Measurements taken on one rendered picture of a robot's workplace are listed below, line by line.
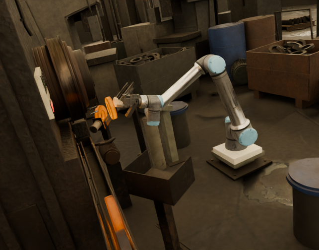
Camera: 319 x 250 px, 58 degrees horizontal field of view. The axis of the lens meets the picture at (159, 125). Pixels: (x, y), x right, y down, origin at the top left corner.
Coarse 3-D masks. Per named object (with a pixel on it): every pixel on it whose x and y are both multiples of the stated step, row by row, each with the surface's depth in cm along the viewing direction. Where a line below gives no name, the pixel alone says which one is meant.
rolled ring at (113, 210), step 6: (108, 198) 108; (108, 204) 105; (114, 204) 105; (108, 210) 115; (114, 210) 103; (114, 216) 102; (120, 216) 102; (114, 222) 101; (120, 222) 102; (114, 228) 114; (120, 228) 102
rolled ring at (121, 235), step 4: (116, 232) 94; (120, 232) 94; (124, 232) 93; (116, 236) 92; (120, 236) 91; (124, 236) 91; (120, 240) 90; (124, 240) 90; (128, 240) 90; (120, 244) 89; (124, 244) 89; (128, 244) 89; (120, 248) 88; (124, 248) 88; (128, 248) 88
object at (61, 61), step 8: (48, 40) 145; (56, 40) 144; (56, 48) 139; (56, 56) 137; (64, 56) 137; (56, 64) 136; (64, 64) 136; (64, 72) 136; (72, 72) 136; (64, 80) 136; (72, 80) 137; (64, 88) 137; (72, 88) 138; (72, 96) 140; (72, 104) 142; (80, 104) 144; (72, 112) 146; (80, 112) 149
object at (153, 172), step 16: (144, 160) 149; (128, 176) 135; (144, 176) 129; (160, 176) 147; (176, 176) 126; (192, 176) 138; (128, 192) 141; (144, 192) 134; (160, 192) 127; (176, 192) 127; (160, 208) 144; (160, 224) 150; (176, 240) 154
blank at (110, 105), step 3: (105, 99) 192; (108, 99) 188; (111, 99) 188; (105, 102) 197; (108, 102) 187; (111, 102) 187; (108, 105) 189; (111, 105) 186; (114, 105) 187; (108, 108) 196; (111, 108) 186; (114, 108) 187; (108, 111) 199; (111, 111) 186; (114, 111) 187; (111, 114) 190; (114, 114) 188; (111, 117) 195; (114, 117) 190; (117, 117) 192
